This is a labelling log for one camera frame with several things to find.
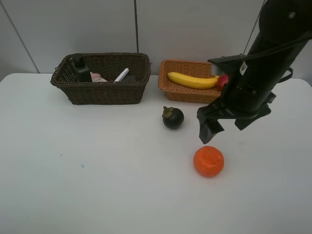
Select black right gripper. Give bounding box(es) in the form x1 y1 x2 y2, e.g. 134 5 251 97
197 84 276 144

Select orange tangerine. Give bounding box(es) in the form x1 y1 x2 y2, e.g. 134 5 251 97
193 146 224 177

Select red pomegranate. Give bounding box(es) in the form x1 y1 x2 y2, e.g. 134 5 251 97
217 75 229 91

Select dark purple mangosteen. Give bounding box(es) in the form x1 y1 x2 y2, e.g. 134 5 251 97
162 106 184 130

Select yellow banana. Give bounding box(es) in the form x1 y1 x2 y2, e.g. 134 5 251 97
167 72 219 90

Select white marker pink caps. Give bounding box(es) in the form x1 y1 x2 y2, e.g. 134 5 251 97
114 68 129 82

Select pink bottle white cap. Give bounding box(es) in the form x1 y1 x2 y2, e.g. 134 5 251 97
90 72 107 83

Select dark green bottle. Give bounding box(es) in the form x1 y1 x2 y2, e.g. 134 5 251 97
71 54 92 82

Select black whiteboard eraser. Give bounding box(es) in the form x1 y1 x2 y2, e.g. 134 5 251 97
121 74 136 82

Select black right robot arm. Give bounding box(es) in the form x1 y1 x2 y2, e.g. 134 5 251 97
197 0 312 143

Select orange wicker basket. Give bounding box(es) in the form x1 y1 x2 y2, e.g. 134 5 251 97
158 59 221 104

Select dark brown wicker basket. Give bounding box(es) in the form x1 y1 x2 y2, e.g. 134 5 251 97
51 53 151 105

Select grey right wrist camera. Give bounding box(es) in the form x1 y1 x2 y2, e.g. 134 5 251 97
208 54 247 76

